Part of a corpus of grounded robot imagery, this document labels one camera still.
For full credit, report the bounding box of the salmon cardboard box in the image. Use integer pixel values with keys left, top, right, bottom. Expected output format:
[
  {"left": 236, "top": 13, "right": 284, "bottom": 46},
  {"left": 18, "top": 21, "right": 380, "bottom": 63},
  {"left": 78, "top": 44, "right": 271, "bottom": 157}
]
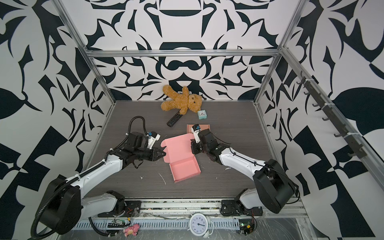
[{"left": 187, "top": 124, "right": 211, "bottom": 134}]

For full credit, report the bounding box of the pink cardboard box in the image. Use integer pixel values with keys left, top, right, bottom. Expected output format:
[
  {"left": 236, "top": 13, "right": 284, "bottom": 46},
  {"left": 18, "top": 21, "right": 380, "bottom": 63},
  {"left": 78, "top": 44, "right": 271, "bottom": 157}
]
[{"left": 161, "top": 134, "right": 201, "bottom": 183}]

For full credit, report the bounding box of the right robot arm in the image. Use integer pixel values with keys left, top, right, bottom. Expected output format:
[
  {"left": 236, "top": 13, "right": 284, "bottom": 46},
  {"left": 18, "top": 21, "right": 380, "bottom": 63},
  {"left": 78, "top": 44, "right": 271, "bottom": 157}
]
[{"left": 191, "top": 125, "right": 296, "bottom": 216}]

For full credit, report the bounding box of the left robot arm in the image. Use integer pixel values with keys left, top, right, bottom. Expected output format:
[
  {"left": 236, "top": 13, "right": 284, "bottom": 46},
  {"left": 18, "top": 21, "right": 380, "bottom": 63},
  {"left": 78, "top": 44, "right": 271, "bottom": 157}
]
[{"left": 31, "top": 132, "right": 166, "bottom": 240}]

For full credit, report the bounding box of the small teal alarm clock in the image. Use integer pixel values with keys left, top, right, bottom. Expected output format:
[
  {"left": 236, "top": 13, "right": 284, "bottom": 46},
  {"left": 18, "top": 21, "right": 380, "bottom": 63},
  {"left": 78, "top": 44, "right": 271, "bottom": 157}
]
[{"left": 197, "top": 110, "right": 208, "bottom": 120}]

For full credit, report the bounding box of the black remote control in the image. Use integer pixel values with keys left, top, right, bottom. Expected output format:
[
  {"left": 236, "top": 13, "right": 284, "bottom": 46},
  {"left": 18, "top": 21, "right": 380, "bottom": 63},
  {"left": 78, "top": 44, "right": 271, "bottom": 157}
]
[{"left": 167, "top": 111, "right": 183, "bottom": 127}]

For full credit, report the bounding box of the brown teddy bear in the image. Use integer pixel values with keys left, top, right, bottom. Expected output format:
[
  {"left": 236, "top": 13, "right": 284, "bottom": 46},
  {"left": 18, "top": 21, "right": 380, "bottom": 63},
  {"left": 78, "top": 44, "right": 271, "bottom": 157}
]
[{"left": 161, "top": 85, "right": 203, "bottom": 115}]

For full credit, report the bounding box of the left circuit board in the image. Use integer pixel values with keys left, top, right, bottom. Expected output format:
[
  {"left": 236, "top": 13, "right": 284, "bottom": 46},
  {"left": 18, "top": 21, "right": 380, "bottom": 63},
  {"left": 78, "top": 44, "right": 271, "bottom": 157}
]
[{"left": 108, "top": 218, "right": 131, "bottom": 229}]

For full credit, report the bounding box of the circuit board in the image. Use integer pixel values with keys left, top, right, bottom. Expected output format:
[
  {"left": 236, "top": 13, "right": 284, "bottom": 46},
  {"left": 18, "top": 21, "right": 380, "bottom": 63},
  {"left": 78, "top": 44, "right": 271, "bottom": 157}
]
[
  {"left": 239, "top": 218, "right": 258, "bottom": 236},
  {"left": 108, "top": 218, "right": 131, "bottom": 229}
]

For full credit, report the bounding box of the small pink toy figure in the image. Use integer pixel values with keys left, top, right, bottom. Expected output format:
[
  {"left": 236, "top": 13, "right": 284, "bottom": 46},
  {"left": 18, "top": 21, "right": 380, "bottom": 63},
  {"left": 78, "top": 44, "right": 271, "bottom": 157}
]
[{"left": 124, "top": 224, "right": 140, "bottom": 237}]

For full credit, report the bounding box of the white round analog clock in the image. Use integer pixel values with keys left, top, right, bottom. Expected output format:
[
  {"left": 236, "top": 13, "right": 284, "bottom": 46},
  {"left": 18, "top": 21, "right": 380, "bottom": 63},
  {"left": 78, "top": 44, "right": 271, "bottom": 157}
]
[{"left": 188, "top": 213, "right": 215, "bottom": 239}]

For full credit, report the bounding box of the right circuit board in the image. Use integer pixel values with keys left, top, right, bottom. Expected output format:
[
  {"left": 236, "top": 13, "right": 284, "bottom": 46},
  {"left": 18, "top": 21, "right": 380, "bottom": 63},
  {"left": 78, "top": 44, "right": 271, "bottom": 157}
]
[{"left": 239, "top": 218, "right": 258, "bottom": 236}]

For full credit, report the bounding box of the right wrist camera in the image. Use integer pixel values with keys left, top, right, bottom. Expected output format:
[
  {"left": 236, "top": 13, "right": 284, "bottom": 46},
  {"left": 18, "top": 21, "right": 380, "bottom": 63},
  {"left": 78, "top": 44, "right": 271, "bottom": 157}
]
[{"left": 191, "top": 124, "right": 201, "bottom": 144}]

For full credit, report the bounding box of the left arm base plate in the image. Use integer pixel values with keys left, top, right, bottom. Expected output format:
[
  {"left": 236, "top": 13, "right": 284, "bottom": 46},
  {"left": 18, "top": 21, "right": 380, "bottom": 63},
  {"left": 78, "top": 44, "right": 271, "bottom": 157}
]
[{"left": 98, "top": 200, "right": 142, "bottom": 218}]

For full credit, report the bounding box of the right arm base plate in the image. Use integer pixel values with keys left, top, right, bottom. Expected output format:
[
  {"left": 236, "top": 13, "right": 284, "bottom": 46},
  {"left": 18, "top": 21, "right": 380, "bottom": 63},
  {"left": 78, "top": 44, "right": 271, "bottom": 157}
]
[{"left": 220, "top": 200, "right": 264, "bottom": 217}]

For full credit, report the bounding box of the wall hook rack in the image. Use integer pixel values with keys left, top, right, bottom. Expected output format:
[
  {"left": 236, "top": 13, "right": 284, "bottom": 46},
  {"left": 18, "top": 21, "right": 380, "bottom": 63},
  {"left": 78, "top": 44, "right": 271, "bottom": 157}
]
[{"left": 298, "top": 77, "right": 368, "bottom": 159}]

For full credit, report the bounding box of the black corrugated cable hose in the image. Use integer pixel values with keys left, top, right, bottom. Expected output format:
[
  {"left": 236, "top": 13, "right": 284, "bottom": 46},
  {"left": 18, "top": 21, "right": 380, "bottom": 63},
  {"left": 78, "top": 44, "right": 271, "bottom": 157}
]
[{"left": 29, "top": 115, "right": 149, "bottom": 240}]

